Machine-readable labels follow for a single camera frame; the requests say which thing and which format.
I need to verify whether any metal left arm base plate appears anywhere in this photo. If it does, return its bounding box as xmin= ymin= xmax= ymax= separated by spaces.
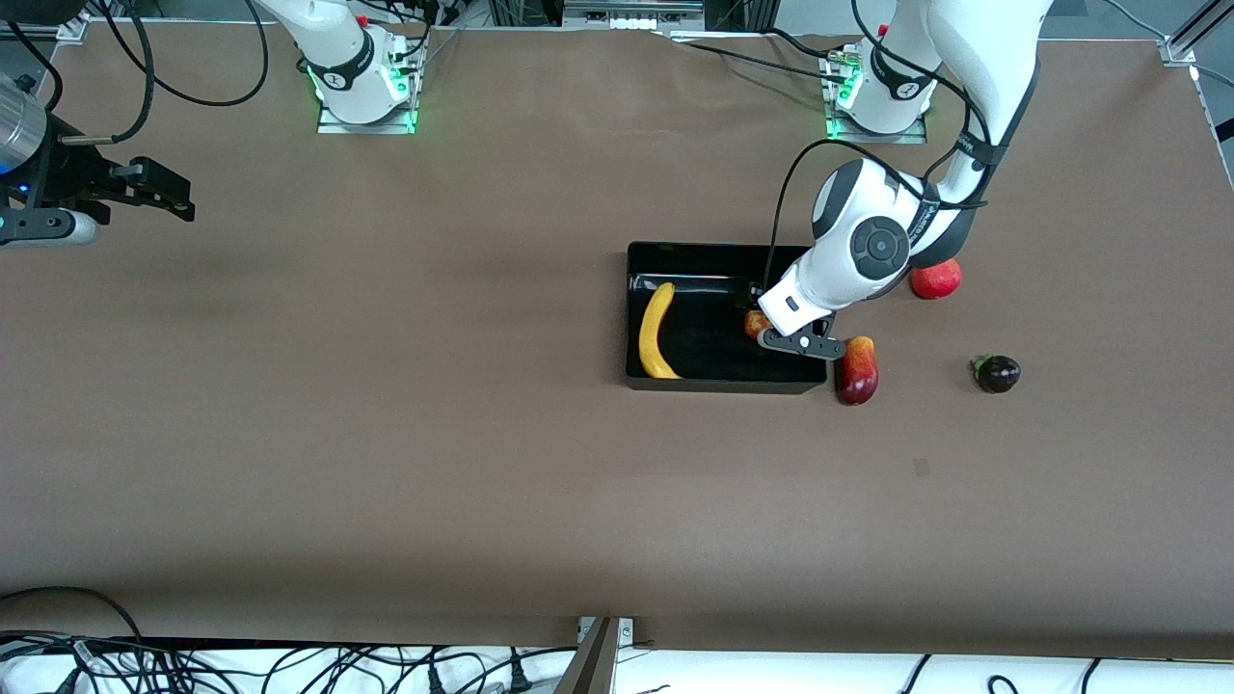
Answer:
xmin=826 ymin=114 xmax=928 ymax=145

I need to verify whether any yellow banana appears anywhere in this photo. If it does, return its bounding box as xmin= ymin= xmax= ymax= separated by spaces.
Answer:
xmin=638 ymin=281 xmax=684 ymax=381

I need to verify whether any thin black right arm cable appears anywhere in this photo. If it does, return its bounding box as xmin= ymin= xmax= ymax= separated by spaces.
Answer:
xmin=17 ymin=21 xmax=63 ymax=115

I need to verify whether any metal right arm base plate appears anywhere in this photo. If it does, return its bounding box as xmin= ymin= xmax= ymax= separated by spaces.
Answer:
xmin=317 ymin=94 xmax=417 ymax=135

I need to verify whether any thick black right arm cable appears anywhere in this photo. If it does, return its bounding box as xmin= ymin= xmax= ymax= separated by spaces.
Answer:
xmin=56 ymin=0 xmax=270 ymax=146

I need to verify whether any aluminium frame corner profile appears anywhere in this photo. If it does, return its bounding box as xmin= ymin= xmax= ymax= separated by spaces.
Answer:
xmin=0 ymin=13 xmax=94 ymax=45
xmin=1160 ymin=0 xmax=1234 ymax=68

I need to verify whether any black cable on table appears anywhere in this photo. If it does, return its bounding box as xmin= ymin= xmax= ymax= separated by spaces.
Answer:
xmin=663 ymin=34 xmax=832 ymax=76

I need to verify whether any red yellow mango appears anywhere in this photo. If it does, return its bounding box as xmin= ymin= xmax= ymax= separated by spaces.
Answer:
xmin=834 ymin=336 xmax=880 ymax=407

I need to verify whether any black plastic box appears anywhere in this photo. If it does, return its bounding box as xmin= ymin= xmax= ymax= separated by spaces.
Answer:
xmin=625 ymin=241 xmax=828 ymax=396

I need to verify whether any dark purple eggplant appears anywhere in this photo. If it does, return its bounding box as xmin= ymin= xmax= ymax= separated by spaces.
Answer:
xmin=971 ymin=355 xmax=1022 ymax=394

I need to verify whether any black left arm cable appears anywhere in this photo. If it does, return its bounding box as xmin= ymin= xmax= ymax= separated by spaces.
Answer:
xmin=765 ymin=0 xmax=995 ymax=296

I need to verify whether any red pomegranate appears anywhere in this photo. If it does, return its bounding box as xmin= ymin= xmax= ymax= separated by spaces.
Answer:
xmin=910 ymin=257 xmax=963 ymax=301

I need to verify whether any black looping floor cable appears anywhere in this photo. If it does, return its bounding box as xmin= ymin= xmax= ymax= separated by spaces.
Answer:
xmin=0 ymin=585 xmax=146 ymax=642

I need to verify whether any grey metal pole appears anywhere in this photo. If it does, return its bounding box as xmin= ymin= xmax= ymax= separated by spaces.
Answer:
xmin=554 ymin=617 xmax=619 ymax=694

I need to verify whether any white power strip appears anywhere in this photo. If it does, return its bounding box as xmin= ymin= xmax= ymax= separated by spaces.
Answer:
xmin=563 ymin=0 xmax=706 ymax=30

